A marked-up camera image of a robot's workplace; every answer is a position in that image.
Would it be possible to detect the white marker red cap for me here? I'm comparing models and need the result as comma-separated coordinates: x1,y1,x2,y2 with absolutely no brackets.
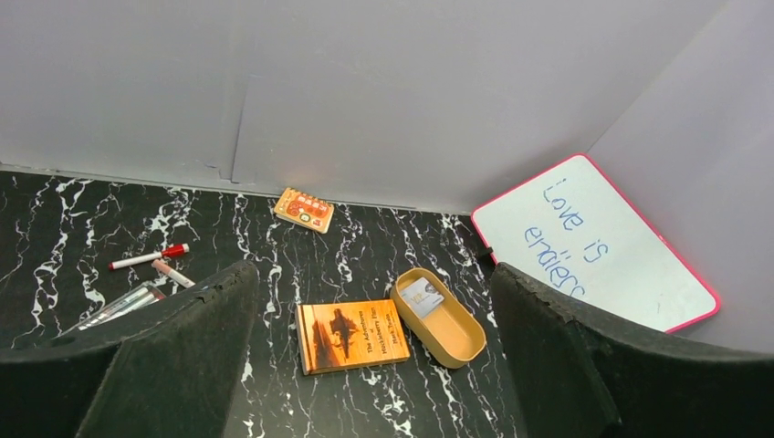
109,244,190,271

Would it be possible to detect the white marker orange cap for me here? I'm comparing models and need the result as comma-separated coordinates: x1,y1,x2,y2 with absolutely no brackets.
152,259,195,288

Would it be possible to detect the orange Huckleberry Finn book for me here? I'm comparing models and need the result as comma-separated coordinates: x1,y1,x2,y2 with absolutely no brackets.
295,299,411,375

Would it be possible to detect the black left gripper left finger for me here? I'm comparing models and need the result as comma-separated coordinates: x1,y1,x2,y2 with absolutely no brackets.
1,260,259,437

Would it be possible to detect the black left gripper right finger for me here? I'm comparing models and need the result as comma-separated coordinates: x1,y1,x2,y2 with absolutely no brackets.
490,263,773,437

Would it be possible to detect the pink framed whiteboard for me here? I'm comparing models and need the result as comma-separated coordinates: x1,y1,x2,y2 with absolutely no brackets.
471,153,721,333

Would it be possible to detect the tan oval tray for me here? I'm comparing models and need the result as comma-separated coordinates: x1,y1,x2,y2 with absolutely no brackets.
390,267,486,369

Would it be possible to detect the clear case of markers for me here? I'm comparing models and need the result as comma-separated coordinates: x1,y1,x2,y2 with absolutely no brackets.
61,282,166,337

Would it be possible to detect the small orange card box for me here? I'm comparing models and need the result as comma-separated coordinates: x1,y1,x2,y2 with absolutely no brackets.
273,187,335,234

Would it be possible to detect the white card in tray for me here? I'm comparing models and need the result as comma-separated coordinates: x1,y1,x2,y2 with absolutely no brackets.
400,277,445,318

